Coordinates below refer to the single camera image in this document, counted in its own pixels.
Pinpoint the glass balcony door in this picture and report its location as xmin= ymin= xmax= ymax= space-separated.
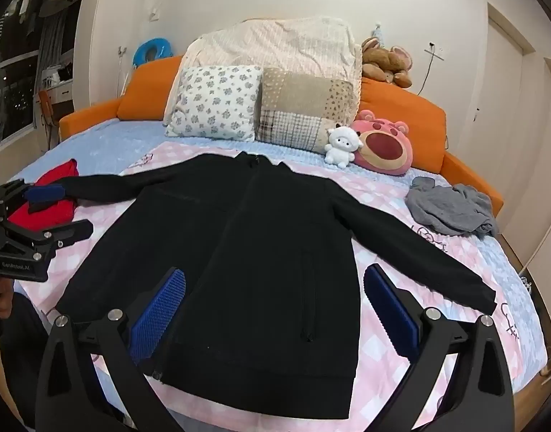
xmin=0 ymin=4 xmax=73 ymax=145

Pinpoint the orange chair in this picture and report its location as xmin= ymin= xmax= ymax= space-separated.
xmin=37 ymin=89 xmax=60 ymax=145

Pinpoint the floral white pillow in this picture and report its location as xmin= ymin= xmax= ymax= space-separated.
xmin=165 ymin=65 xmax=263 ymax=141

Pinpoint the light blue bed sheet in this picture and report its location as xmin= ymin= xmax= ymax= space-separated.
xmin=5 ymin=119 xmax=550 ymax=370

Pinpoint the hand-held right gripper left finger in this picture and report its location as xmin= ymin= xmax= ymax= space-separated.
xmin=35 ymin=267 xmax=187 ymax=432

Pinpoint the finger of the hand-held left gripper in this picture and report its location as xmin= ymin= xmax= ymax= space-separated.
xmin=0 ymin=179 xmax=66 ymax=223
xmin=0 ymin=220 xmax=94 ymax=257

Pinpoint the person's left hand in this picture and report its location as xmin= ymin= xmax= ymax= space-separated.
xmin=0 ymin=274 xmax=16 ymax=320

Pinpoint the blue ring cushion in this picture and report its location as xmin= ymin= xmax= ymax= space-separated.
xmin=132 ymin=40 xmax=173 ymax=68

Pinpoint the white wardrobe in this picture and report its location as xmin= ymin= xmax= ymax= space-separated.
xmin=484 ymin=2 xmax=551 ymax=280

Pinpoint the pink checked blanket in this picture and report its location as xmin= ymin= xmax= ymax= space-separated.
xmin=14 ymin=141 xmax=534 ymax=428

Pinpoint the grey garment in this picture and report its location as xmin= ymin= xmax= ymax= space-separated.
xmin=406 ymin=176 xmax=500 ymax=238

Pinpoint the black jacket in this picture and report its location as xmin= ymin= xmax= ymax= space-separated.
xmin=55 ymin=150 xmax=497 ymax=420

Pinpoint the red garment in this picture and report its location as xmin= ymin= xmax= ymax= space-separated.
xmin=8 ymin=159 xmax=80 ymax=232

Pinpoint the black wall cable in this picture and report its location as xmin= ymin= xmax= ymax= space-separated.
xmin=421 ymin=42 xmax=444 ymax=95

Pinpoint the brown teddy bear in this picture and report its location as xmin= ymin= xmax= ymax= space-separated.
xmin=361 ymin=36 xmax=415 ymax=89

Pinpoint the cream quilt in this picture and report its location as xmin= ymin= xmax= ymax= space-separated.
xmin=163 ymin=15 xmax=363 ymax=127

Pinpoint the beige patchwork pillow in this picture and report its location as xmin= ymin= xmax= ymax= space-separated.
xmin=255 ymin=67 xmax=358 ymax=154

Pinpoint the white lamb plush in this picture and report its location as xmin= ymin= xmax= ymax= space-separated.
xmin=324 ymin=125 xmax=363 ymax=167

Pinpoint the orange bed frame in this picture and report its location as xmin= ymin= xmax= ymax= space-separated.
xmin=59 ymin=56 xmax=505 ymax=217

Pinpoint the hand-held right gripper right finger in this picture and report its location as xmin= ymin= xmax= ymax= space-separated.
xmin=364 ymin=265 xmax=514 ymax=432

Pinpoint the white charging cable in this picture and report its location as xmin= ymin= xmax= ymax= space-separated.
xmin=117 ymin=46 xmax=132 ymax=97

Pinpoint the pink bear plush cushion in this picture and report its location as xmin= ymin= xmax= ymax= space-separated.
xmin=349 ymin=109 xmax=414 ymax=176

